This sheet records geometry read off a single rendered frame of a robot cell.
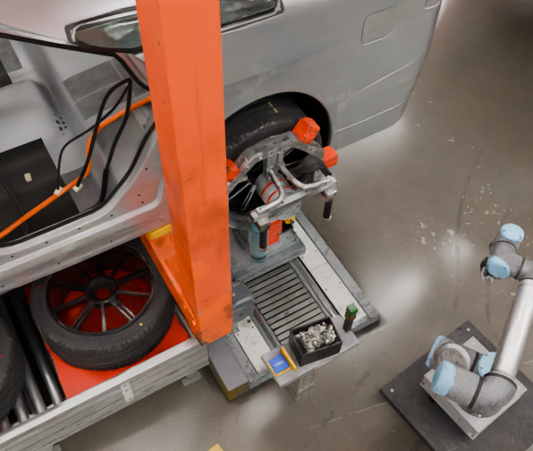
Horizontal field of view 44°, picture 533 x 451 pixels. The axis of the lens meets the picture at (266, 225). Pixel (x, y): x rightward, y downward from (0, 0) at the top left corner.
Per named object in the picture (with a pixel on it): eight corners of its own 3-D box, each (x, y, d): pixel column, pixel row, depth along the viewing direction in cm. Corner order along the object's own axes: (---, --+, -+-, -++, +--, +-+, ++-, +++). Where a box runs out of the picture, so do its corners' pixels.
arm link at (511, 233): (498, 234, 260) (504, 216, 265) (488, 252, 270) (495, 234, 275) (521, 244, 257) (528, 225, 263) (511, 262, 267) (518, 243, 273)
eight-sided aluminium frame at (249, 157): (310, 192, 340) (320, 116, 296) (317, 201, 337) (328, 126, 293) (216, 235, 324) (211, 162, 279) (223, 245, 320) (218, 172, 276)
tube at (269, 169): (271, 170, 296) (272, 154, 288) (293, 200, 287) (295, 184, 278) (236, 185, 291) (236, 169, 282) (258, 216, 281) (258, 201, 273)
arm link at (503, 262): (518, 272, 251) (526, 248, 258) (488, 259, 254) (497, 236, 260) (510, 285, 259) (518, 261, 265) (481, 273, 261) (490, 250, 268)
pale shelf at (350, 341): (338, 317, 317) (339, 313, 315) (359, 344, 309) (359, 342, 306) (260, 358, 304) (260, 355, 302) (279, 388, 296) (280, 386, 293)
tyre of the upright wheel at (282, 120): (320, 109, 336) (237, 69, 284) (347, 140, 325) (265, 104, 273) (241, 201, 361) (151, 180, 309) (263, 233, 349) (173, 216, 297)
